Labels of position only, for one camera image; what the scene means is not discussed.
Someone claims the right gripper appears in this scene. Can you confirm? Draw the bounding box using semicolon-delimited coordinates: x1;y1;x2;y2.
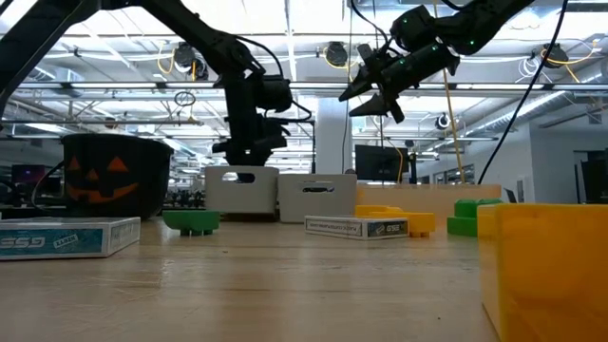
337;41;461;124

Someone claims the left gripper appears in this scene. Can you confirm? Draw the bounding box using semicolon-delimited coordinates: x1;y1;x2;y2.
212;74;291;167

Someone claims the white plastic bin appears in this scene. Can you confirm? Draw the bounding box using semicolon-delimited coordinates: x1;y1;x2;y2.
204;165;280;216
277;173;358;224

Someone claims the yellow toy block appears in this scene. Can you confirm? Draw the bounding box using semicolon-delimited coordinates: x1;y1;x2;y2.
354;204;404;219

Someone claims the green two-stud toy brick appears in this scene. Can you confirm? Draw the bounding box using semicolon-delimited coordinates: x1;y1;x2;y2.
446;198;504;238

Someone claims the white building column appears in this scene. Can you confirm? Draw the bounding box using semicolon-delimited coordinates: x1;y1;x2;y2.
315;97;353;176

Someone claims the black monitor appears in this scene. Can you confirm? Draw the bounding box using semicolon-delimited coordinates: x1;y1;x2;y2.
354;144;410;184

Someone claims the dark green toy brick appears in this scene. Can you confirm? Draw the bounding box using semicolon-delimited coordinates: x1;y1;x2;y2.
162;210;221;238

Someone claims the blue-backed card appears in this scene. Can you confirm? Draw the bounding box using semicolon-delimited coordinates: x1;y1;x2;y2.
304;216;410;242

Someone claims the black pumpkin face bucket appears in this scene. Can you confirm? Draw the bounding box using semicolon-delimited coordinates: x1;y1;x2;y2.
61;133;176;221

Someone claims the orange flat toy brick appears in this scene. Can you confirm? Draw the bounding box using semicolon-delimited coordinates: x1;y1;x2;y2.
370;211;437;239

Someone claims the teal playing card box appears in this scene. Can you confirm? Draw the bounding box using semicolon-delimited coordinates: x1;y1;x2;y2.
0;217;142;262

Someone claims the dark distant monitor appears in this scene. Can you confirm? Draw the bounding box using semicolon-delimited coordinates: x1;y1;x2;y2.
9;163;51;187

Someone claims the large black screen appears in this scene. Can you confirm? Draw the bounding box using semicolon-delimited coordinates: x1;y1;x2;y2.
579;150;608;204

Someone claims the yellow toy brick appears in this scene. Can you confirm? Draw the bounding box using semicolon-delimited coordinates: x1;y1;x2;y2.
477;203;608;342

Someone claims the black right camera cable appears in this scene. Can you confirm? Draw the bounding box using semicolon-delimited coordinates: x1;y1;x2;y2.
350;0;391;48

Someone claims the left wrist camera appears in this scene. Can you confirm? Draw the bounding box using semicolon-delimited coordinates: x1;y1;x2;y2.
258;74;295;114

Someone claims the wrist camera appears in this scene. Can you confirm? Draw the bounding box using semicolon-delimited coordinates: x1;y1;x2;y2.
389;4;437;49
258;74;295;114

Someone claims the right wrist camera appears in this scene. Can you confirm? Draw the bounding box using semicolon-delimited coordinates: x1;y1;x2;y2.
389;4;437;49

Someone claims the yellow cable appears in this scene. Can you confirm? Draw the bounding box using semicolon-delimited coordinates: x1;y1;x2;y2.
441;70;467;186

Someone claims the grey ventilation duct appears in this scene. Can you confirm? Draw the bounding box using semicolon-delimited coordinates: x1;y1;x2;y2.
467;92;570;138
32;47;86;85

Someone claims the long black arm cable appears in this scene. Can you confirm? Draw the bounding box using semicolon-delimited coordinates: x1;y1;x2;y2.
477;0;570;185

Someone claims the black cable by bucket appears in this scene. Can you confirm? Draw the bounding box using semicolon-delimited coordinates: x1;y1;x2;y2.
29;160;67;211

